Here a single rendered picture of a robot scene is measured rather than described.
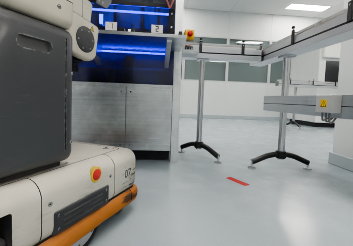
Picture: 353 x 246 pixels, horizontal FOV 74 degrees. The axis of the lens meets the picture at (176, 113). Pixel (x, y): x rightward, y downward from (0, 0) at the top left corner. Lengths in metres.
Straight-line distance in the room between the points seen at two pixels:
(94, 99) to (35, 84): 1.20
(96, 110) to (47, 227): 1.24
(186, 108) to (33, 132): 5.91
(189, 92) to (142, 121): 4.72
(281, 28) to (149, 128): 6.22
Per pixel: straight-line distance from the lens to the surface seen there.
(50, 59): 0.73
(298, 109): 1.69
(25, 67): 0.68
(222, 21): 6.99
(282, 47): 1.89
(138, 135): 1.84
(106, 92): 1.85
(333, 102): 1.37
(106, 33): 1.49
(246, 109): 6.90
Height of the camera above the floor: 0.49
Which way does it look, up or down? 3 degrees down
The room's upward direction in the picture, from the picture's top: 2 degrees clockwise
